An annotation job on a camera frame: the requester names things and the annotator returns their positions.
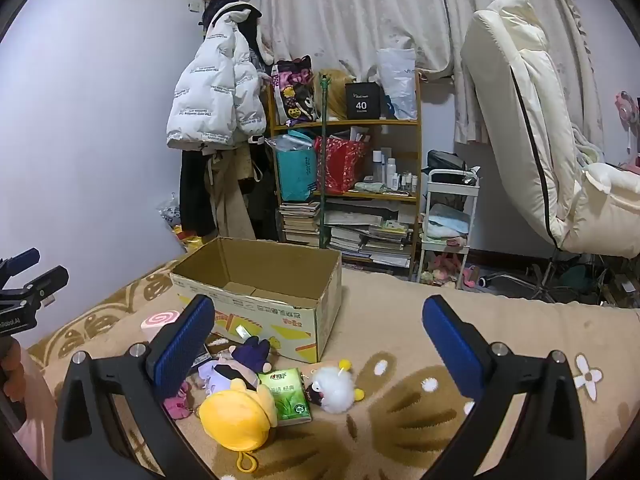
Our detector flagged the green tissue pack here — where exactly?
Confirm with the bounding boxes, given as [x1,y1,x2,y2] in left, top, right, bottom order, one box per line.
[257,367,312,427]

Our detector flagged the wooden bookshelf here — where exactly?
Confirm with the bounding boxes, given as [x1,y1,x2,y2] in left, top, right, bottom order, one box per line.
[267,72,423,281]

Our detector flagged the yellow bag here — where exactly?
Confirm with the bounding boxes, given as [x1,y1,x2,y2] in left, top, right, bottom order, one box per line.
[172,227,206,253]

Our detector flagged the dark tissue pack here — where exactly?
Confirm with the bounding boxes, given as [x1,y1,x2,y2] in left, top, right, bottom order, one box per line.
[189,342,215,367]

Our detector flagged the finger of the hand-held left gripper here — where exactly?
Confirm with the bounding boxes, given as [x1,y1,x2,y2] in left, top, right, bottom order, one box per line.
[20,266,69,301]
[0,247,41,281]

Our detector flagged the dark cloth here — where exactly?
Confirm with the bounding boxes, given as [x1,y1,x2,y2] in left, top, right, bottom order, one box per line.
[198,0,263,61]

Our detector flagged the white trolley cart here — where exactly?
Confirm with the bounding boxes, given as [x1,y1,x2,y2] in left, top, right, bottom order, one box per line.
[417,167,481,288]

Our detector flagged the yellow plush toy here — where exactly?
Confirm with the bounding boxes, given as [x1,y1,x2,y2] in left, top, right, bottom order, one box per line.
[198,377,278,473]

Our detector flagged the blonde wig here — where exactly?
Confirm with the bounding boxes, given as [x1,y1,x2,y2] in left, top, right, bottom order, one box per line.
[314,67,351,121]

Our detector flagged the cream curtain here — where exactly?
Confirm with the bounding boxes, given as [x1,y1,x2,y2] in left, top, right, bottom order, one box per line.
[255,0,606,146]

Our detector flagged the purple plush doll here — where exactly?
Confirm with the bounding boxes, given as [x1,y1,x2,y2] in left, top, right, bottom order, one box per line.
[197,336,273,393]

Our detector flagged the beige printed blanket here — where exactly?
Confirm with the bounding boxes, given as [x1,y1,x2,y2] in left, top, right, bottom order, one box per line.
[25,255,640,480]

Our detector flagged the pink black printed bag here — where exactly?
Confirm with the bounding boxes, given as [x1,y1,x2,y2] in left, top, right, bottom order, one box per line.
[272,57,321,126]

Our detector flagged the white puffer jacket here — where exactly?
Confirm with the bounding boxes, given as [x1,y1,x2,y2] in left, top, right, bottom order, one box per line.
[166,2,268,151]

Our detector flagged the beige hanging garment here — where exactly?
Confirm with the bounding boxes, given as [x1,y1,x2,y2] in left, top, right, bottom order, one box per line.
[205,147,266,241]

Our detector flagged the red bag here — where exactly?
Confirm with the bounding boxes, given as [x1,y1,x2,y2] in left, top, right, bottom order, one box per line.
[315,135,368,195]

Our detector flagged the teal bag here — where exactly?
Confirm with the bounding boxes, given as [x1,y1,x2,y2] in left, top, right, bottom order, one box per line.
[275,130,318,203]

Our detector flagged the pink swirl plush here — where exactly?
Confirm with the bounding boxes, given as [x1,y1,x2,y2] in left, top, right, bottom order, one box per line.
[141,310,181,333]

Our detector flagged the white mattress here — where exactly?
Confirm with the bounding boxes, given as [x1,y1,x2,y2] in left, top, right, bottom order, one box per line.
[460,0,640,306]

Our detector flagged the black hanging garment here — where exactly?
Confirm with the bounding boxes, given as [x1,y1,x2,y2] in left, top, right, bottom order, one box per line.
[180,150,213,236]

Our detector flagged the pink fan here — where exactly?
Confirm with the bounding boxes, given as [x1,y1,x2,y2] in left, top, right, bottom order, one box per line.
[616,91,640,161]

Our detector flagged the pink toys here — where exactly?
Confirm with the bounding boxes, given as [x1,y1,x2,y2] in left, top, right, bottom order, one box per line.
[422,255,466,286]

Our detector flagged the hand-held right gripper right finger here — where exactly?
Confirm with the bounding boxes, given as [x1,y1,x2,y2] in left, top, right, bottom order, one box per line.
[421,294,588,480]

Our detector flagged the small pink plush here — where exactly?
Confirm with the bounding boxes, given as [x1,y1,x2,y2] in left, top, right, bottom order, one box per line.
[165,382,201,418]

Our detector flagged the stack of books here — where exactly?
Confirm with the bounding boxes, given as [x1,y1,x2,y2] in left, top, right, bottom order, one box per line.
[279,201,322,247]

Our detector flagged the person's left forearm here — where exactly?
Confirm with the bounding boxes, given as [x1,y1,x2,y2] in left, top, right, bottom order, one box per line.
[10,385,58,480]

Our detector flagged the white fluffy sheep plush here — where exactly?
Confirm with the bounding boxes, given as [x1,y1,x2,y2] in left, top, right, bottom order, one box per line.
[305,358,365,414]

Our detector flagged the folded light blue cloth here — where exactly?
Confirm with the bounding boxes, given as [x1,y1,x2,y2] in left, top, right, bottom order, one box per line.
[422,204,471,241]

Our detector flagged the cardboard box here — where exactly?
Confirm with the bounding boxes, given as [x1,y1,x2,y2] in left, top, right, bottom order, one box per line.
[170,236,343,365]

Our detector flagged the pile of books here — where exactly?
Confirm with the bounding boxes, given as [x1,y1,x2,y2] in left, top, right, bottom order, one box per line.
[325,210,416,268]

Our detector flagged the person's left hand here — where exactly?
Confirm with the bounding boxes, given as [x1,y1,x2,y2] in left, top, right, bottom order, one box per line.
[0,342,27,403]

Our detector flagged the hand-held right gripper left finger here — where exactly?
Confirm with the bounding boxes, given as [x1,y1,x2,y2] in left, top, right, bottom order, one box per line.
[52,294,221,480]

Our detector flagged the green pole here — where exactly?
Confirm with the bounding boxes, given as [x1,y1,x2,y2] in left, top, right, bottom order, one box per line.
[318,72,333,248]

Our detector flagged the white printed plastic bag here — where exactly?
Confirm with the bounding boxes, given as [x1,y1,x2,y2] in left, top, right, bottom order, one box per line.
[157,194,182,233]

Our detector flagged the black box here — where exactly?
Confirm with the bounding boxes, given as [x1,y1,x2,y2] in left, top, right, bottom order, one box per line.
[345,81,383,121]

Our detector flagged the row of cosmetic bottles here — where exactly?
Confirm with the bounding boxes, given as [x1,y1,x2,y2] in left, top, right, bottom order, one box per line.
[370,147,420,196]

